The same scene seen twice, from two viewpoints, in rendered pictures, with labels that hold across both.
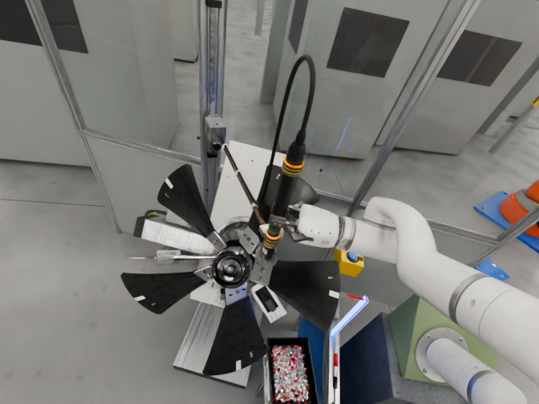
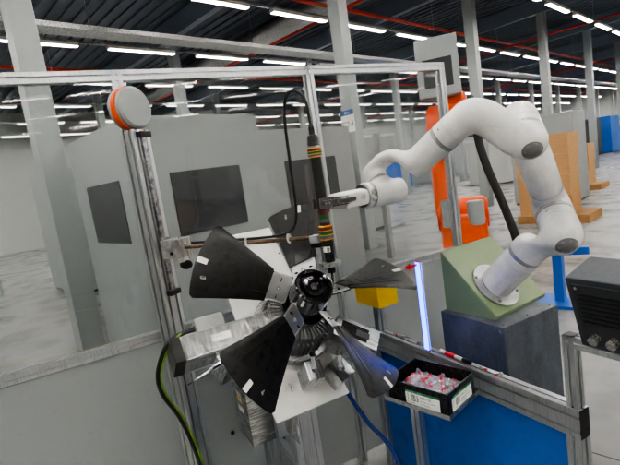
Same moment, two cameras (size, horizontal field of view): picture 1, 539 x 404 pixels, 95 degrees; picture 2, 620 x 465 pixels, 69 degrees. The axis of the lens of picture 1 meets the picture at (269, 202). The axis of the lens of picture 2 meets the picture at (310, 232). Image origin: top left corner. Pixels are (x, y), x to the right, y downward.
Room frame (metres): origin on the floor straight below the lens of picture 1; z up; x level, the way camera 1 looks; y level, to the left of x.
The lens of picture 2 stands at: (-0.73, 0.71, 1.55)
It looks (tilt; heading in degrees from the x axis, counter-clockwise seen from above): 7 degrees down; 330
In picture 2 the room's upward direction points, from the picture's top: 9 degrees counter-clockwise
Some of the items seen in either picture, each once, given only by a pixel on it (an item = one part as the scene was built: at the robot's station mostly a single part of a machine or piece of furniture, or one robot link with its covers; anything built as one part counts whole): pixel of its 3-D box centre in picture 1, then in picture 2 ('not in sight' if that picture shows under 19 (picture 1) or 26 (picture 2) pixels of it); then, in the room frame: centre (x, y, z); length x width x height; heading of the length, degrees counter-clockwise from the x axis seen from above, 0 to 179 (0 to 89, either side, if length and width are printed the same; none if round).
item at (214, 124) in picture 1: (215, 128); (175, 247); (0.97, 0.31, 1.35); 0.10 x 0.07 x 0.08; 32
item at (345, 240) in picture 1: (342, 233); (366, 195); (0.44, -0.20, 1.45); 0.09 x 0.03 x 0.08; 178
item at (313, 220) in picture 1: (318, 226); (350, 197); (0.44, -0.14, 1.45); 0.11 x 0.10 x 0.07; 88
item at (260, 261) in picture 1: (267, 246); (326, 250); (0.45, -0.02, 1.31); 0.09 x 0.07 x 0.10; 32
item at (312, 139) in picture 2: (278, 213); (321, 200); (0.44, -0.03, 1.46); 0.04 x 0.04 x 0.46
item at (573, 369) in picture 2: not in sight; (573, 370); (-0.10, -0.37, 0.96); 0.03 x 0.03 x 0.20; 87
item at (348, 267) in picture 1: (347, 255); (375, 292); (0.72, -0.40, 1.02); 0.16 x 0.10 x 0.11; 177
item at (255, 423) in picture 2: not in sight; (253, 406); (0.79, 0.18, 0.73); 0.15 x 0.09 x 0.22; 177
